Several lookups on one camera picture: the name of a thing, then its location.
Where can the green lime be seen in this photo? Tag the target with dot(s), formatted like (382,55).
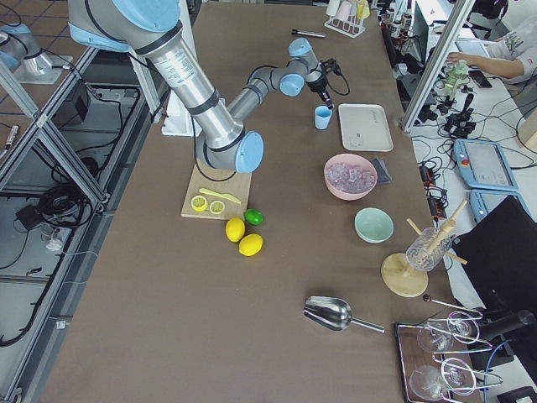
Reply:
(253,217)

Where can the yellow plastic knife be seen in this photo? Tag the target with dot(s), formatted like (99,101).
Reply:
(225,196)

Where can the wooden cup stand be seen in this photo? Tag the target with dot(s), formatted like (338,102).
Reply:
(400,277)

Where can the clear glass on stand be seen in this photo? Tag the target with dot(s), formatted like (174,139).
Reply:
(425,253)

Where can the seated person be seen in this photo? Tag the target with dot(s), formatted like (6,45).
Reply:
(512,57)

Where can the steel ice scoop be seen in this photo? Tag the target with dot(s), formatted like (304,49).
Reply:
(334,314)

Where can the lower lemon half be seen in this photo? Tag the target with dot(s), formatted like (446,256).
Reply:
(199,203)

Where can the wine glass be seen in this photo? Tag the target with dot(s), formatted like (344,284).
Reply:
(449,379)
(458,333)

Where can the lemon half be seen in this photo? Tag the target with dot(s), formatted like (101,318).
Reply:
(199,203)
(217,207)

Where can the white wire cup rack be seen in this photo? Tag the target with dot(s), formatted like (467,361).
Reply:
(347,17)

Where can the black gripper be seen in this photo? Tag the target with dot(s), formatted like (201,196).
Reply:
(316,84)

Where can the lower whole lemon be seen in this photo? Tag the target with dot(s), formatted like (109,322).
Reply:
(250,244)

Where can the grey folded cloth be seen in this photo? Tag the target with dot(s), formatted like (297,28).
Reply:
(383,176)

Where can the pink bowl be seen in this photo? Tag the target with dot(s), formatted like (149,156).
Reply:
(350,159)

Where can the light blue plastic cup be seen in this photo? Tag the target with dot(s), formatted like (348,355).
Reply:
(322,117)

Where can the whole lemon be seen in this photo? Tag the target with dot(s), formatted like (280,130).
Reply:
(250,244)
(235,229)

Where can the blue teach pendant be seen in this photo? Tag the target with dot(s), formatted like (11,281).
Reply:
(483,165)
(482,201)

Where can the wooden cutting board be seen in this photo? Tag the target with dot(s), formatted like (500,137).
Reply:
(223,181)

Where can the upper lemon half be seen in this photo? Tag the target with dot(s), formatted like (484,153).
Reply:
(217,207)

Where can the pile of clear ice cubes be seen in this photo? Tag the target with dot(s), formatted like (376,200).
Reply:
(350,179)

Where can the beige rabbit tray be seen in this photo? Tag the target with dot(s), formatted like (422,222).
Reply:
(364,127)

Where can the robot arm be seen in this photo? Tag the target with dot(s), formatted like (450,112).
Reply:
(153,30)
(22,54)

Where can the wine glass lower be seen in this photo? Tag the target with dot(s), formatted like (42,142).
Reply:
(449,379)

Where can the wine glass upper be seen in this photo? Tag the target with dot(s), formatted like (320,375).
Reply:
(458,333)

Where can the steel muddler with black tip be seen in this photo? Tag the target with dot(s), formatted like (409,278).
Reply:
(307,33)

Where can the upper whole lemon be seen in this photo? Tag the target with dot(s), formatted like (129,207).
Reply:
(235,229)

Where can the green bowl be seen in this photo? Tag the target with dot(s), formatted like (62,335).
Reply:
(373,225)

